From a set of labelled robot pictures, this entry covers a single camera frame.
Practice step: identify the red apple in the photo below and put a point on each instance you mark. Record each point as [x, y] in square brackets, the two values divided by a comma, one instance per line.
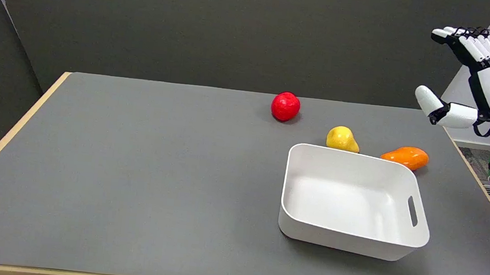
[285, 106]

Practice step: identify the orange mango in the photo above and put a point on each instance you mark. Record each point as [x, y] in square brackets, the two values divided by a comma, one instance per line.
[406, 156]

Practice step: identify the yellow pear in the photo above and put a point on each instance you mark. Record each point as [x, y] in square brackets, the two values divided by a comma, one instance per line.
[342, 139]

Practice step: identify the white plastic bin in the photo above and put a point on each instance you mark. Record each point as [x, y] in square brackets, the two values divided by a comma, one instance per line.
[353, 202]

